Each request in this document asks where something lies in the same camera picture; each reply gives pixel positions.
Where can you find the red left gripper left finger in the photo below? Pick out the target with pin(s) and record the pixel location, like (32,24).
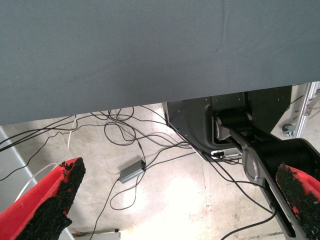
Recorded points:
(30,212)

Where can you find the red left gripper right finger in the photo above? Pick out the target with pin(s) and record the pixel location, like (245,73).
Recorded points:
(302,200)

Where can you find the black silver torso link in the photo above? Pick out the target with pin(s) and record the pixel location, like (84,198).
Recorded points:
(275,150)

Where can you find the white plug adapter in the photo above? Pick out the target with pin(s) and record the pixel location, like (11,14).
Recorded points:
(225,152)

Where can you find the grey metal hub box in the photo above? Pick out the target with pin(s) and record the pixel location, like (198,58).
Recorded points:
(131,172)

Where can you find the black robot chassis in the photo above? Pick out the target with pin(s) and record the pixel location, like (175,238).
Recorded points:
(190,117)

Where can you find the dark grey table cloth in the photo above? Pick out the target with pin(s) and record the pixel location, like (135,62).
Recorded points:
(125,50)

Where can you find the aluminium frame leg with caster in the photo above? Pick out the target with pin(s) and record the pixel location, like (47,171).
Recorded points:
(303,112)

